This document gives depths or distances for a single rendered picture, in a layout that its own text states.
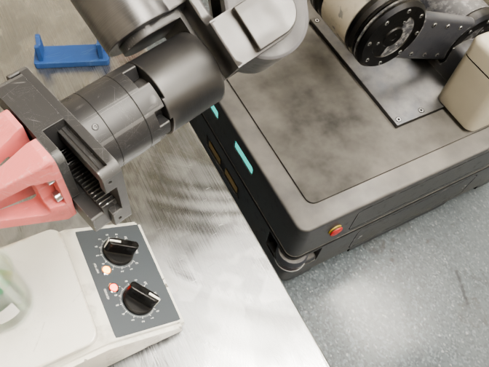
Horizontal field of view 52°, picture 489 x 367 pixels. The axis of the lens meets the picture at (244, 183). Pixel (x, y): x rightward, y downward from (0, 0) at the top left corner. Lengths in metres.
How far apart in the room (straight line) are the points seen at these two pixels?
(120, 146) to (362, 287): 1.17
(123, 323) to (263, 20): 0.30
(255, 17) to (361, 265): 1.18
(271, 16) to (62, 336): 0.31
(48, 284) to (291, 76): 0.93
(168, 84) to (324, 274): 1.13
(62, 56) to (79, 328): 0.41
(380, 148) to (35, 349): 0.92
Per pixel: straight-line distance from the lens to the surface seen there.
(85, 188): 0.34
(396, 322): 1.44
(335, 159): 1.15
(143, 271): 0.53
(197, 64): 0.35
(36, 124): 0.32
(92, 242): 0.53
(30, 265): 0.50
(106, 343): 0.48
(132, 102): 0.33
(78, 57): 0.75
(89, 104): 0.33
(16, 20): 0.84
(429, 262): 1.54
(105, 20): 0.36
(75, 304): 0.48
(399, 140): 1.24
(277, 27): 0.34
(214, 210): 0.60
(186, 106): 0.35
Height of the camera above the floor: 1.28
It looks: 58 degrees down
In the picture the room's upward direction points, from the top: 10 degrees clockwise
